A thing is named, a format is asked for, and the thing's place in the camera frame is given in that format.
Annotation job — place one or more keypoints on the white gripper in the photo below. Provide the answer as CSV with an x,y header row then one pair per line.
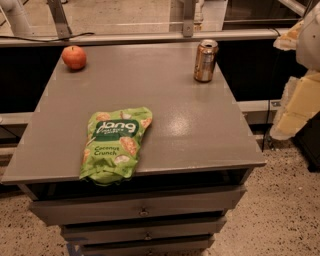
x,y
310,43

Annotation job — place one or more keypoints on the orange soda can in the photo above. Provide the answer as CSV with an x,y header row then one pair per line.
x,y
205,60

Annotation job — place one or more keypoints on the green rice chip bag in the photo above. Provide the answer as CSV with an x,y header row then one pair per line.
x,y
113,143

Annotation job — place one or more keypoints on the top grey drawer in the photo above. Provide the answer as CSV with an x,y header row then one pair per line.
x,y
135,206

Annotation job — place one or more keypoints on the grey drawer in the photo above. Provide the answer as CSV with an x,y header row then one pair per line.
x,y
143,231
148,248
135,206

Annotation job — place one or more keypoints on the grey drawer cabinet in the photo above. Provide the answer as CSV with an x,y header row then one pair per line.
x,y
198,136

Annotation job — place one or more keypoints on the bottom grey drawer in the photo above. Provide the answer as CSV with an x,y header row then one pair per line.
x,y
148,248

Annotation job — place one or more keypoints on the red apple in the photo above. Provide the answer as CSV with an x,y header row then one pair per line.
x,y
74,57

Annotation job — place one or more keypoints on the middle grey drawer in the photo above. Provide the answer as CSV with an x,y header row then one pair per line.
x,y
143,231

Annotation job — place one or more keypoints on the white pipe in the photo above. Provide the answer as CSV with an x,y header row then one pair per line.
x,y
16,15

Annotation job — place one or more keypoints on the grey metal rail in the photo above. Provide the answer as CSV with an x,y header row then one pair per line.
x,y
125,39

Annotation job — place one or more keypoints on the centre metal bracket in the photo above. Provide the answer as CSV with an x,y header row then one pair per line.
x,y
188,17

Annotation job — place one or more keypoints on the metal bracket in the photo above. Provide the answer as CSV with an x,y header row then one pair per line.
x,y
188,17
61,24

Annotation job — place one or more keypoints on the left metal bracket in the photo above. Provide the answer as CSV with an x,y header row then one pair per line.
x,y
61,24

